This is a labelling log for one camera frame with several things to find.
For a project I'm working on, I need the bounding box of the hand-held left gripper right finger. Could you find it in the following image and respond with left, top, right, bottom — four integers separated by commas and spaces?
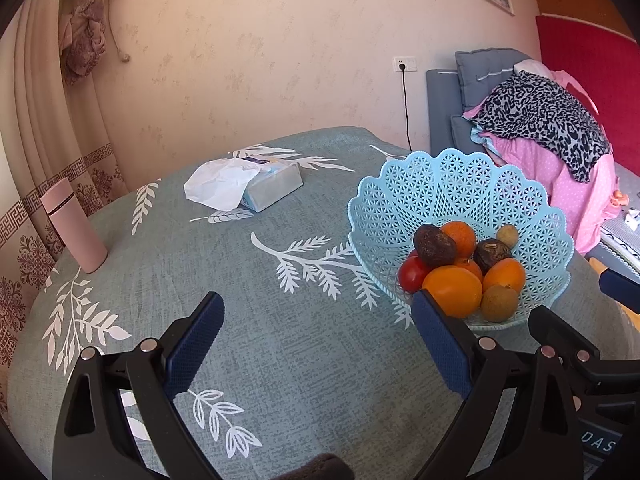
410, 290, 586, 480

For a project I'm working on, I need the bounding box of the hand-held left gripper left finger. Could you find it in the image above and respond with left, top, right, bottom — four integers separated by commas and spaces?
51, 291, 226, 480

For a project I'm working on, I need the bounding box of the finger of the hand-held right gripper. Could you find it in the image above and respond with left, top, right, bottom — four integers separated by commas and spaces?
598, 269, 640, 316
527, 305, 640, 396

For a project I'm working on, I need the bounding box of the large orange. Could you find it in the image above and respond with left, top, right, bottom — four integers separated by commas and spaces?
422, 266, 483, 319

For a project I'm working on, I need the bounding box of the dark fruit with tan patch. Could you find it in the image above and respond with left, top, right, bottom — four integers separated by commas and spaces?
473, 240, 513, 275

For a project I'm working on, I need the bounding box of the light blue lattice basket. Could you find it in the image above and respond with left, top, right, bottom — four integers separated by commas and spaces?
347, 148, 576, 331

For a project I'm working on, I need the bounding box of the grey patterned mat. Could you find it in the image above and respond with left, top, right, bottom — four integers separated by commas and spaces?
597, 225, 640, 271

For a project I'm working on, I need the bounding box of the red tomato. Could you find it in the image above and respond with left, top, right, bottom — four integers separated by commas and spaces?
397, 251, 432, 293

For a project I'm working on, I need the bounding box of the small orange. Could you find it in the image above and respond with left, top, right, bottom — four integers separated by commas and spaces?
454, 257, 484, 282

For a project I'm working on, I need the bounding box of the smooth dark fruit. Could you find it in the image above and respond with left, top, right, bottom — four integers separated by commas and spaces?
413, 224, 457, 268

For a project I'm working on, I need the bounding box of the white tissue paper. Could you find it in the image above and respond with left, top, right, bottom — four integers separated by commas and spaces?
184, 158, 261, 210

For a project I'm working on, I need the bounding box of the pink thermos bottle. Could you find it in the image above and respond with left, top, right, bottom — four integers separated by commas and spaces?
40, 182, 108, 274

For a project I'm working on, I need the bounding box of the light blue tissue pack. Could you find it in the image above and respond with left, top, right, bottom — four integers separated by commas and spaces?
239, 156, 304, 213

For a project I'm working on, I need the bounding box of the leopard print cloth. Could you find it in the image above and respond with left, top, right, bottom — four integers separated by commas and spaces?
470, 70, 612, 184

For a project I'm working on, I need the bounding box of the grey chair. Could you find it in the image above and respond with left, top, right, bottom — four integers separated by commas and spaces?
426, 69, 481, 153

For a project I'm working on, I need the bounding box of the red padded board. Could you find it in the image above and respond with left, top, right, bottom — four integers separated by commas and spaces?
535, 14, 640, 176

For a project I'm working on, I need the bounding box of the grey cushion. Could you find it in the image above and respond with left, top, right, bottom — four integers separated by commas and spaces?
455, 48, 533, 111

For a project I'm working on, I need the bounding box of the beige patterned curtain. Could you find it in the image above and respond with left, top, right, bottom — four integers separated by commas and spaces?
0, 0, 128, 371

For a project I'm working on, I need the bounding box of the pink curtain tieback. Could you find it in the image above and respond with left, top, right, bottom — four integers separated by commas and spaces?
59, 0, 132, 86

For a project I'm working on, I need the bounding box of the black power cable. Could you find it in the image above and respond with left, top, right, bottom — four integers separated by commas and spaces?
400, 67, 413, 150

